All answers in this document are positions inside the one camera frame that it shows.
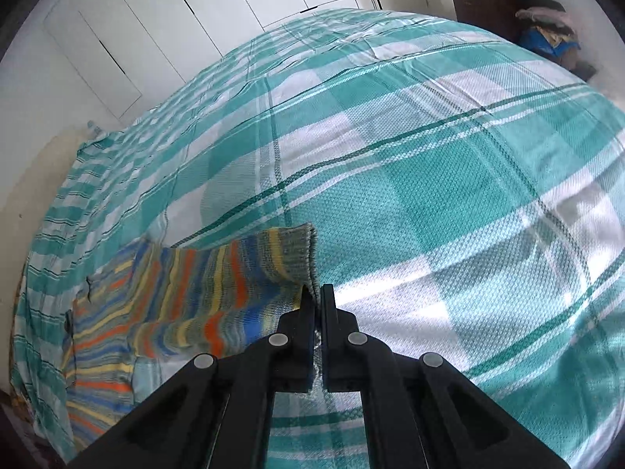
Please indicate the striped knit sweater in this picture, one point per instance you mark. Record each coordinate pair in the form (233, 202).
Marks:
(153, 304)

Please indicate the teal white plaid bedspread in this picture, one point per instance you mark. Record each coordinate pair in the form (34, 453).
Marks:
(467, 197)

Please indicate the cream upholstered headboard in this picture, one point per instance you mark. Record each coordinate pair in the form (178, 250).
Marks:
(21, 217)

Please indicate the dark wooden nightstand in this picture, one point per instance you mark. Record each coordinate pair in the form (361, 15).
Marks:
(496, 16)

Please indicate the white built-in wardrobe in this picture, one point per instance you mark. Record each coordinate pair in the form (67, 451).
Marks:
(133, 54)

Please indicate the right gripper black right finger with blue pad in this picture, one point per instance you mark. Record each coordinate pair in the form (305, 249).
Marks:
(421, 413)

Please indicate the pile of clothes on nightstand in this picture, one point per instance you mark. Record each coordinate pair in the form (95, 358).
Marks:
(549, 31)

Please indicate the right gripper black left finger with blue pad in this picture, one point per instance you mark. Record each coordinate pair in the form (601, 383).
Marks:
(214, 413)

